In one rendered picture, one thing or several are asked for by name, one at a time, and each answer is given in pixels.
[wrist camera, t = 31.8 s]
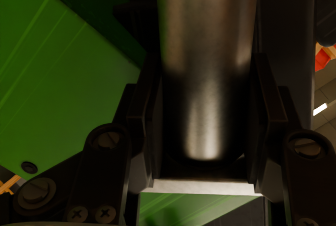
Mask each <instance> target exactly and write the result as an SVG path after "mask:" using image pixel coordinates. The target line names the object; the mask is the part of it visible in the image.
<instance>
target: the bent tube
mask: <svg viewBox="0 0 336 226"><path fill-rule="evenodd" d="M256 6H257V0H157V13H158V27H159V42H160V56H161V71H162V85H163V99H164V114H165V128H166V139H165V146H164V152H163V159H162V165H161V172H160V178H159V179H154V184H153V188H148V187H147V188H146V189H145V190H143V191H142V192H159V193H188V194H216V195H244V196H263V195H262V194H256V193H255V192H254V185H253V184H248V179H247V171H246V163H245V155H244V146H243V135H244V125H245V115H246V105H247V95H248V85H249V75H250V65H251V55H252V46H253V36H254V26H255V16H256Z"/></svg>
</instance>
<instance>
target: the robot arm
mask: <svg viewBox="0 0 336 226"><path fill-rule="evenodd" d="M165 142H166V122H165V108H164V93H163V79H162V64H161V53H146V56H145V59H144V62H143V65H142V68H141V71H140V75H139V78H138V81H137V83H136V84H129V83H127V84H126V86H125V88H124V91H123V94H122V96H121V99H120V102H119V105H118V107H117V110H116V113H115V115H114V118H113V121H112V123H107V124H103V125H100V126H98V127H96V128H95V129H93V130H92V131H91V132H90V133H89V134H88V136H87V138H86V140H85V144H84V147H83V151H81V152H79V153H77V154H75V155H73V156H72V157H70V158H68V159H66V160H64V161H62V162H61V163H59V164H57V165H55V166H53V167H51V168H50V169H48V170H46V171H44V172H42V173H40V174H39V175H37V176H35V177H33V178H31V179H30V180H28V181H27V182H25V183H24V184H23V185H22V186H21V187H20V188H19V189H18V190H17V191H16V193H14V194H11V193H10V192H6V193H3V194H0V226H139V216H140V203H141V192H142V191H143V190H145V189H146V188H147V187H148V188H153V186H154V180H155V179H159V178H160V174H161V168H162V161H163V155H164V148H165ZM243 150H244V158H245V166H246V174H247V181H248V184H253V187H254V193H256V194H262V195H263V196H264V197H266V198H267V199H268V204H267V206H268V226H336V153H335V150H334V147H333V145H332V143H331V142H330V141H329V140H328V139H327V138H326V137H325V136H323V135H321V134H320V133H318V132H315V131H313V130H308V129H304V127H303V125H302V122H301V119H300V116H299V114H298V111H297V108H296V105H295V102H294V100H293V97H292V94H291V91H290V89H289V87H288V86H278V85H277V82H276V79H275V76H274V73H273V70H272V66H271V63H270V60H269V57H268V54H267V53H252V54H251V61H250V71H249V81H248V91H247V101H246V111H245V121H244V131H243Z"/></svg>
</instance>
